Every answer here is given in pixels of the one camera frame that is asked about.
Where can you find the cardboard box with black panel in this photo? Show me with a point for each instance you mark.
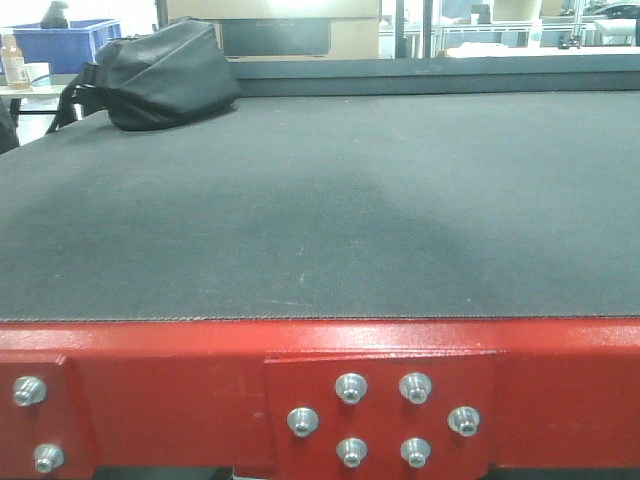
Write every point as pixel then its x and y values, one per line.
pixel 288 30

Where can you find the blue crate on table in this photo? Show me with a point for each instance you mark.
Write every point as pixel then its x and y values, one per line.
pixel 66 50

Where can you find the dark grey conveyor belt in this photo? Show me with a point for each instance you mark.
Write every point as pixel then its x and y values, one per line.
pixel 513 192

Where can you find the brown bottle with label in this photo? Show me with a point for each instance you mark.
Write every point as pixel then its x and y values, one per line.
pixel 13 62

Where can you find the red conveyor frame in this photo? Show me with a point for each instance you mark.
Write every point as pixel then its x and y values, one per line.
pixel 322 399

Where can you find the black shoulder bag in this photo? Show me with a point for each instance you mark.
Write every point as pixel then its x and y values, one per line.
pixel 172 77

